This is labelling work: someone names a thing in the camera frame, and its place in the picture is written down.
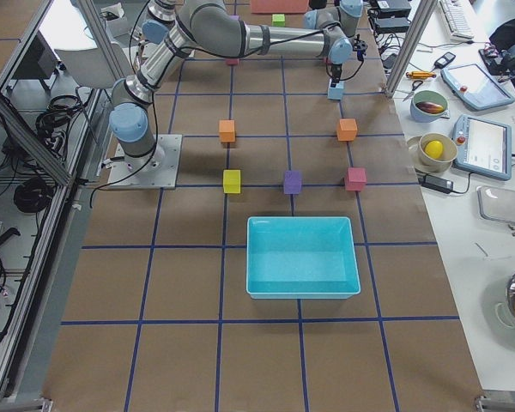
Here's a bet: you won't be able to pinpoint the white keyboard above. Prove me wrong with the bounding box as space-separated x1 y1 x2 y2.
438 0 475 41

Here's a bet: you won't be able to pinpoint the purple block right side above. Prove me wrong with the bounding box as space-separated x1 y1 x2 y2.
283 170 302 195

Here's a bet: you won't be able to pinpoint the orange block near base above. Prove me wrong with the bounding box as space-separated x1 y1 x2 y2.
218 119 236 143

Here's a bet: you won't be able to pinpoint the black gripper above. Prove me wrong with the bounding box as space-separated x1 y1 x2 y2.
325 36 367 84

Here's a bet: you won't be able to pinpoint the light blue block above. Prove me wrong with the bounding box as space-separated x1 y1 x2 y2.
327 79 344 101

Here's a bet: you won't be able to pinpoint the cyan plastic bin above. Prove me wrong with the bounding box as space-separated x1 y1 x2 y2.
245 216 361 300

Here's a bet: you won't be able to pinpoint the grey scale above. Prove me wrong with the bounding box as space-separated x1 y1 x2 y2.
477 185 515 225

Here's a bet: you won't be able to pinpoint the green foam block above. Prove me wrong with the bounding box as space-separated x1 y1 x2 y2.
271 14 286 27

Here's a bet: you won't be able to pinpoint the red block right far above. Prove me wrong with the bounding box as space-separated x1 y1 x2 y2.
344 167 367 191

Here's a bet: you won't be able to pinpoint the pink plastic bin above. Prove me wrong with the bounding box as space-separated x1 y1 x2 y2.
250 0 308 14

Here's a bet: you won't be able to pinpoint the green bowl with fruit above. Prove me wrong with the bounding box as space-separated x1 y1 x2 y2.
409 90 448 123

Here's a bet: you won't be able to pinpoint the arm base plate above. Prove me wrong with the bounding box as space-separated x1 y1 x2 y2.
107 134 183 190

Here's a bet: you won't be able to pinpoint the teach pendant tablet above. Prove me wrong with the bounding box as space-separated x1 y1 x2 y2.
440 64 515 111
452 115 512 181

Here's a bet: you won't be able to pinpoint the orange block far side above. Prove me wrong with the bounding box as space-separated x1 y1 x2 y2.
336 118 358 142

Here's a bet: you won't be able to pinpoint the yellow foam block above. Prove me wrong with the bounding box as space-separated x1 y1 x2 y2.
222 169 241 194

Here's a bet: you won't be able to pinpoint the black power adapter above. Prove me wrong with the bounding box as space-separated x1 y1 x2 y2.
418 173 453 194

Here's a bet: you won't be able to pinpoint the scissors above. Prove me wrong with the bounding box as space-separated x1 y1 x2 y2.
403 79 424 101

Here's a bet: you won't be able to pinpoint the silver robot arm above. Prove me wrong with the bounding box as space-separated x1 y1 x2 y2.
303 0 364 31
109 1 367 177

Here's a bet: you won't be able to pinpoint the white bowl with lemon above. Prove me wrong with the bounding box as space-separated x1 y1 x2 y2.
407 133 457 173

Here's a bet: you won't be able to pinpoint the aluminium frame post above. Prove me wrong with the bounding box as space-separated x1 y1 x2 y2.
385 0 437 98

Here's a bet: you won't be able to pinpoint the orange screwdriver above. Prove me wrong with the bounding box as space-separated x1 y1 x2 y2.
405 70 437 81

